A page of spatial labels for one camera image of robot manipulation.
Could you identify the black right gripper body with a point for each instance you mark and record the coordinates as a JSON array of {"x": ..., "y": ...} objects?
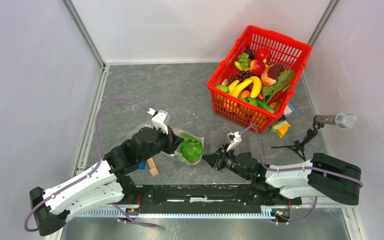
[{"x": 225, "y": 159}]

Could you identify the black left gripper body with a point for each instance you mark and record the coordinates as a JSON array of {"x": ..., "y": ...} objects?
[{"x": 167, "y": 144}]

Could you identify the clear zip top bag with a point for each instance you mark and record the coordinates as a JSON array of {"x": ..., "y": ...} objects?
[{"x": 150, "y": 141}]

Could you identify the green toy lettuce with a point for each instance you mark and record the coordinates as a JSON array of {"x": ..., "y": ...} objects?
[{"x": 191, "y": 149}]

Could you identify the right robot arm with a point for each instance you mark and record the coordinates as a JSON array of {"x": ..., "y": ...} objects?
[{"x": 321, "y": 176}]

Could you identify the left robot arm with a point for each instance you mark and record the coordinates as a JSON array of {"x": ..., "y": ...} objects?
[{"x": 106, "y": 182}]

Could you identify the wooden cube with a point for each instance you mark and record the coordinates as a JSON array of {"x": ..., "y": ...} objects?
[
  {"x": 151, "y": 163},
  {"x": 154, "y": 171}
]

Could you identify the blue green block stack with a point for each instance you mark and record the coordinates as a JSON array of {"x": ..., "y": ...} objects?
[{"x": 142, "y": 165}]

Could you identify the yellow green block pile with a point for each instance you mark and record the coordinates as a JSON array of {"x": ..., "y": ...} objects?
[{"x": 280, "y": 128}]

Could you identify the green toy lime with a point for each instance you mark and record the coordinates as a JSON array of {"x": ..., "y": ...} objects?
[{"x": 223, "y": 88}]

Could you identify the red plastic basket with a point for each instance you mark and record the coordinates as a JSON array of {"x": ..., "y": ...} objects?
[{"x": 286, "y": 51}]

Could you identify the dark green leafy vegetable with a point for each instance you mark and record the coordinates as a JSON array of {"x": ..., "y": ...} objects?
[{"x": 268, "y": 92}]

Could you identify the red toy apple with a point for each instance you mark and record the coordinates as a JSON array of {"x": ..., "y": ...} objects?
[{"x": 257, "y": 67}]

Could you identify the green toy grapes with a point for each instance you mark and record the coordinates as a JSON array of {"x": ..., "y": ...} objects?
[{"x": 243, "y": 60}]

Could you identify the red toy tomato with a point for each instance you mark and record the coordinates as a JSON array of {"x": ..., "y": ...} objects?
[{"x": 263, "y": 54}]

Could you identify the silver microphone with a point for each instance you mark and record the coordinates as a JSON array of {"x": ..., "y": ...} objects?
[{"x": 343, "y": 120}]

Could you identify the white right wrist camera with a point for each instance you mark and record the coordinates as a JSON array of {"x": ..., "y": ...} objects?
[{"x": 234, "y": 140}]

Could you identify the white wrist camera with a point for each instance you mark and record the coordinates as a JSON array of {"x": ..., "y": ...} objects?
[
  {"x": 234, "y": 140},
  {"x": 160, "y": 119}
]

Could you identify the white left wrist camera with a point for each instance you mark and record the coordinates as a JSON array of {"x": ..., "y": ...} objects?
[{"x": 160, "y": 119}]

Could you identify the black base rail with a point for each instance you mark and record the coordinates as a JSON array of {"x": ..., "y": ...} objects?
[{"x": 206, "y": 199}]

